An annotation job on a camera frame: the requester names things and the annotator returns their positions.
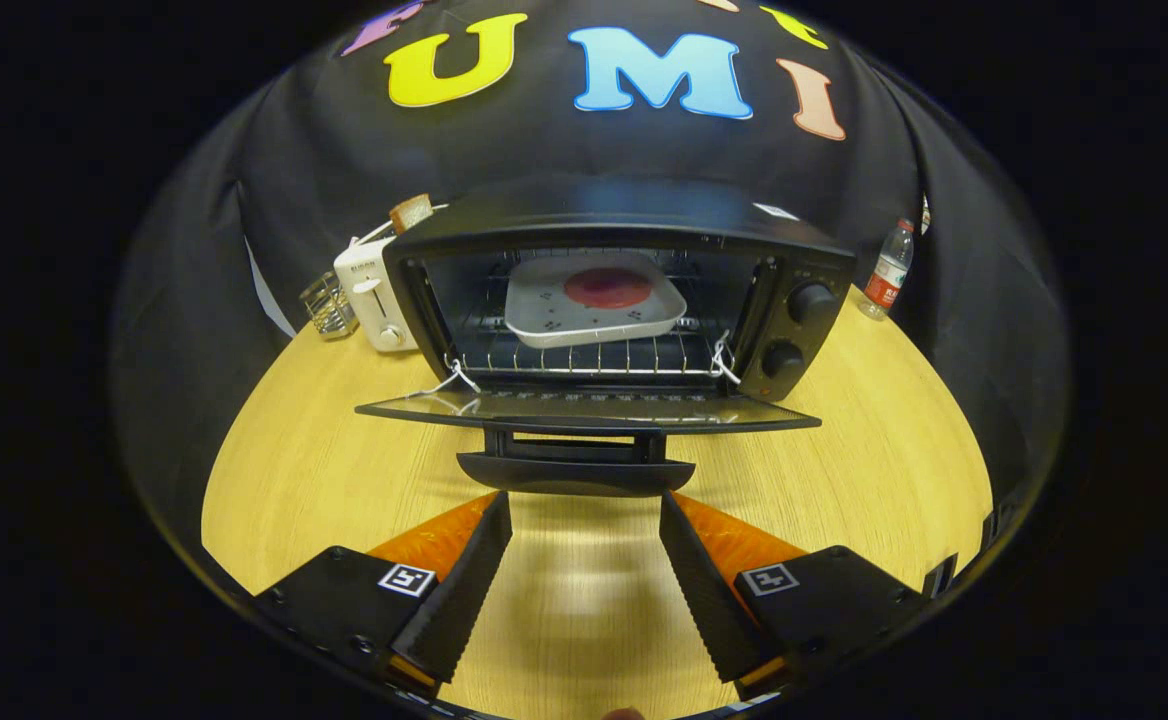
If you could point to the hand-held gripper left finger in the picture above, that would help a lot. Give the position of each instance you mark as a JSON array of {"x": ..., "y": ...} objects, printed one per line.
[{"x": 464, "y": 600}]

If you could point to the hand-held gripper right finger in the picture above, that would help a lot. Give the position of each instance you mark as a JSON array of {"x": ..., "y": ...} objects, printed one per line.
[{"x": 709, "y": 600}]

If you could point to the white square plate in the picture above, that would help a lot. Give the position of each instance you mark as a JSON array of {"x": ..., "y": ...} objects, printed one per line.
[{"x": 544, "y": 300}]

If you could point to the pink ham slice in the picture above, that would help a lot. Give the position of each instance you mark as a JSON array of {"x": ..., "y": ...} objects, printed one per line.
[{"x": 608, "y": 288}]

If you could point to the black toaster oven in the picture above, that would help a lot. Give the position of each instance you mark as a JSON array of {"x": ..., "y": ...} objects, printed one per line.
[{"x": 624, "y": 215}]

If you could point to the white bread toaster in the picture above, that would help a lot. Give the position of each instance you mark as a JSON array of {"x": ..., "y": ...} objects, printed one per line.
[{"x": 369, "y": 290}]

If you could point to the clear water bottle red label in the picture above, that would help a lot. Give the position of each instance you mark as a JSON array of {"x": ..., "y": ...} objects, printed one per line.
[{"x": 886, "y": 280}]

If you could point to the brown bread slice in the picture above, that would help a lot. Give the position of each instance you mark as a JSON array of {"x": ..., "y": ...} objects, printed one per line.
[{"x": 411, "y": 213}]

